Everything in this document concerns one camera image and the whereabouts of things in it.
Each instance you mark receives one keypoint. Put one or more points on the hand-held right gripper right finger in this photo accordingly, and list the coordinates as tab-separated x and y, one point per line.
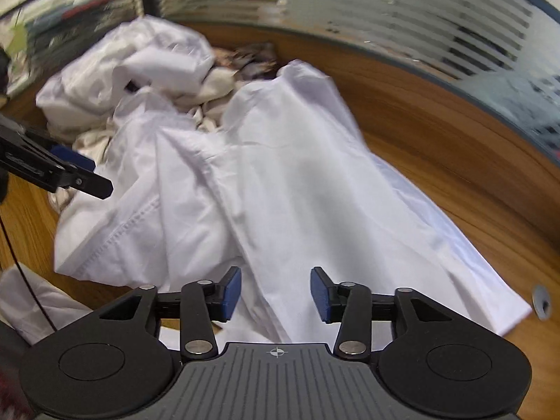
320	295

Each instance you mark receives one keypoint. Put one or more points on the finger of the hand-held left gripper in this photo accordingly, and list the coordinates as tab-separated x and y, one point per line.
39	166
72	157

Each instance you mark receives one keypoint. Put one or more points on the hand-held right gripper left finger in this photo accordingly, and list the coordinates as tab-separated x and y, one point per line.
231	295

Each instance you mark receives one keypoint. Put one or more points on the white dress shirt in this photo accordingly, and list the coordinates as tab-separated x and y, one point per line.
284	183
144	52

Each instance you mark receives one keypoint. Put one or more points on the yellow-green folder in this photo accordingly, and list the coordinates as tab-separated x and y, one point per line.
19	35

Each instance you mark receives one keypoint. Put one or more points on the white textured cloth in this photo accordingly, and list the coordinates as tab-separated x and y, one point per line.
39	302

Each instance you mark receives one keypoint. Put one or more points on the beige garment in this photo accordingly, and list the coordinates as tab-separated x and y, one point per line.
216	89

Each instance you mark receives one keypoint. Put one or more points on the grey-brown patterned cloth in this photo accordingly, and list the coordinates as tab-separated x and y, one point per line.
253	59

